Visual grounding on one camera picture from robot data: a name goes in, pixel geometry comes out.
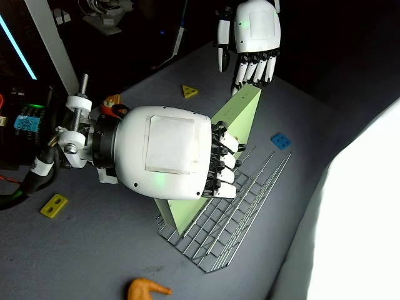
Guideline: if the light green book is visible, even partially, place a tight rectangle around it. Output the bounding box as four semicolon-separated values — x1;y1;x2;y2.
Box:
154;83;263;236

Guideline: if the yellow triangle block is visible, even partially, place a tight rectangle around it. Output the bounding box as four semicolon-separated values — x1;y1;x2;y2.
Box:
181;84;199;99

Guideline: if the blue square block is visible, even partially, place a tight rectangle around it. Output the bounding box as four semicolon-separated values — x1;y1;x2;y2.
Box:
270;132;292;151

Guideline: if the white machine base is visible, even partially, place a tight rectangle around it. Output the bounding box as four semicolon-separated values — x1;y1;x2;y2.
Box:
82;0;135;36

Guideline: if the orange toy cake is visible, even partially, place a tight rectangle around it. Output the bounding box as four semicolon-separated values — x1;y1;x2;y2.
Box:
100;94;122;117

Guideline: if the cyan light strip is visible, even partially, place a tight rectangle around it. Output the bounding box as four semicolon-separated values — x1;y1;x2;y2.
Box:
0;14;38;81

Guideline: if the yellow rectangular block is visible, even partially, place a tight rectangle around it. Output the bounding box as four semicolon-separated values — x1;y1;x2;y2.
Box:
39;193;68;219

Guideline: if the grey table cloth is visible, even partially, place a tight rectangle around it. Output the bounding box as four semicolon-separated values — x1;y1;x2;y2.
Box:
0;40;400;300

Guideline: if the white and blue cable tool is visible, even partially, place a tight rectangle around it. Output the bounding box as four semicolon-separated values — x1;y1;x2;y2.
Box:
151;0;190;70

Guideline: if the wire metal rack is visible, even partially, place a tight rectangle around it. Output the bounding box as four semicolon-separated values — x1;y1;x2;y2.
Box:
156;146;293;273

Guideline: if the small white bracket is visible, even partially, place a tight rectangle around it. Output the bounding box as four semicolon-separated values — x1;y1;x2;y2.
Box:
51;7;71;24

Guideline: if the white frame post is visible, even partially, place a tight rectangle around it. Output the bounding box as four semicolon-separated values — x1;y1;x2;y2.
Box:
24;0;79;98

